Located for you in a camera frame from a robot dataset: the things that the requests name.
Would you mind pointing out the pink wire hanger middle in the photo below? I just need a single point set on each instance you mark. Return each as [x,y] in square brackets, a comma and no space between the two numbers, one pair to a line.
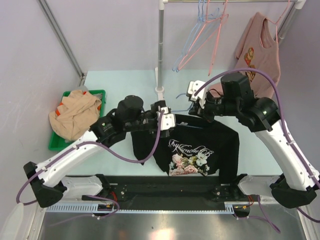
[222,20]

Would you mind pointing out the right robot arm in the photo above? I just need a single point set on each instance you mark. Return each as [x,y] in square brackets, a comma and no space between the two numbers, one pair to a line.
[299,181]

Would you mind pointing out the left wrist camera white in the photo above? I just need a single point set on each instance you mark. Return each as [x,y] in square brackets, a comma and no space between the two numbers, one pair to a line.
[168,119]

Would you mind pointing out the white cable duct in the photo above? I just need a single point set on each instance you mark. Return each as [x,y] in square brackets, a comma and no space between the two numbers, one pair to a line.
[97,208]

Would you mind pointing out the beige garment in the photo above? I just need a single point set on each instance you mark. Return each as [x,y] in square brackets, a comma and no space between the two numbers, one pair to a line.
[79,112]

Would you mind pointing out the pink wire hanger left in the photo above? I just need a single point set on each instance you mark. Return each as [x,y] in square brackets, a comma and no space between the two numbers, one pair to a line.
[209,24]

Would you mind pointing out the green plastic bin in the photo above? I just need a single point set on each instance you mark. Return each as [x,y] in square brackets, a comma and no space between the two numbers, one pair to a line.
[57,143]

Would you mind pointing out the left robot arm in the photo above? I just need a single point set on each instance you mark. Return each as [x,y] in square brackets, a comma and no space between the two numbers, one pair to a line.
[48,179]

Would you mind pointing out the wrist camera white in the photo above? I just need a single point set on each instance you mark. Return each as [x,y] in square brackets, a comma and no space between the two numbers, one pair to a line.
[168,119]
[196,92]

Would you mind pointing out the black t-shirt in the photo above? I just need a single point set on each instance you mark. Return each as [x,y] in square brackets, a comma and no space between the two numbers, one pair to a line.
[196,146]

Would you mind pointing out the pink wire hanger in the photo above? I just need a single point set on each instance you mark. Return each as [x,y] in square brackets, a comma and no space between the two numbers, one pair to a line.
[209,24]
[222,20]

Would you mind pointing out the clothes rack metal frame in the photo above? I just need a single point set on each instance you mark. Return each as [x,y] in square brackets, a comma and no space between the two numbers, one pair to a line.
[178,17]

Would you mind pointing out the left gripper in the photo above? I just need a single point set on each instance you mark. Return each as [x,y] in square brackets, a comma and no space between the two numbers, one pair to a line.
[154,107]

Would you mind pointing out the pink mario t-shirt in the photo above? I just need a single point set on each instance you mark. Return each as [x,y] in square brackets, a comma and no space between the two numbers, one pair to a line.
[256,49]

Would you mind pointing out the blue wire hanger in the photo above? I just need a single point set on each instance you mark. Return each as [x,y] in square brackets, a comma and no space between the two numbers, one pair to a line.
[181,108]
[204,29]

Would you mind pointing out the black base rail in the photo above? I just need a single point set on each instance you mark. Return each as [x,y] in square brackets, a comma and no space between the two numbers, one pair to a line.
[178,193]

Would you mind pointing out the aluminium corner post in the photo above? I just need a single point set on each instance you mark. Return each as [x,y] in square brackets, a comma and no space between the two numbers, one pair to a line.
[52,21]

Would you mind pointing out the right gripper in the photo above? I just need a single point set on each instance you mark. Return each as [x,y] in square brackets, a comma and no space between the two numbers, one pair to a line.
[197,109]

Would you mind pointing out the pink hanger holding shirt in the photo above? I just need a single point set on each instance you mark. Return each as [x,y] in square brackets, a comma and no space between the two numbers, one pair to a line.
[276,22]

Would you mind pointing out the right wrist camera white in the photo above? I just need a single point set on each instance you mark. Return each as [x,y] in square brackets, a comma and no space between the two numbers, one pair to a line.
[196,92]

